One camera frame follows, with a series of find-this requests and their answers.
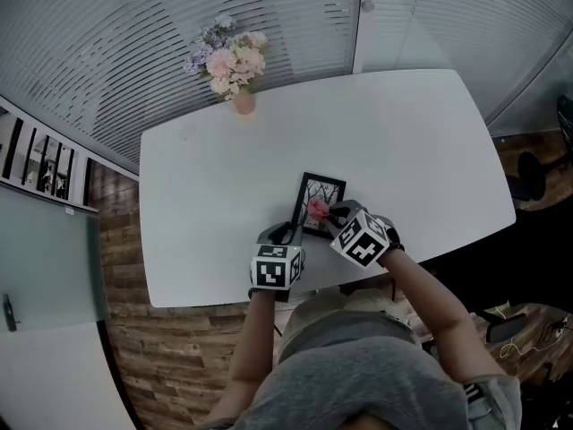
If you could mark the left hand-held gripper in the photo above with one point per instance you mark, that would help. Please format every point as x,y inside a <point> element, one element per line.
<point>273,271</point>

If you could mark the person's grey shirt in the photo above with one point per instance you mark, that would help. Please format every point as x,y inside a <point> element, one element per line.
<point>371,388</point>

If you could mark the black picture frame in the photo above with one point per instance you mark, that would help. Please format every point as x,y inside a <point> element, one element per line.
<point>318,185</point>

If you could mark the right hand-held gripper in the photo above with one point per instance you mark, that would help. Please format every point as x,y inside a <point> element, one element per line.
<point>362,240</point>

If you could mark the pastel artificial flower bouquet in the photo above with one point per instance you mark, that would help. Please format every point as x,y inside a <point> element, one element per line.
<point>230,61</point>

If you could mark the person's beige shorts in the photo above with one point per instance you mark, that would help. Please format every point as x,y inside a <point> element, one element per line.
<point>331,312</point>

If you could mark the pink cloth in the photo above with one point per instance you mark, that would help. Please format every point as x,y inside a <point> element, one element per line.
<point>318,209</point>

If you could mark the pink round vase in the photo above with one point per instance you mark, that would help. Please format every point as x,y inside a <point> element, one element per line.
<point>244,103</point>

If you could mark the person's left forearm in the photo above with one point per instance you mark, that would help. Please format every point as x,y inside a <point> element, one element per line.
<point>250,352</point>

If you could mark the black office chair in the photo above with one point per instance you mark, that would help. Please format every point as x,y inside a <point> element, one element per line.
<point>537,173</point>

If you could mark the person's right forearm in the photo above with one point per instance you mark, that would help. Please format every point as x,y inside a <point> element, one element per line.
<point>438,312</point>

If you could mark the round silver wall knob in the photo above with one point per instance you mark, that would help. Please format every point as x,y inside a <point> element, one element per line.
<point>368,5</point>

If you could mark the frosted glass door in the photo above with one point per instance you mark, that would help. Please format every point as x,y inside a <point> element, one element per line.
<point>45,258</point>

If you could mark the black and white shelf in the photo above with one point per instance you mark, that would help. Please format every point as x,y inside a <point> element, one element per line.
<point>45,164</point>

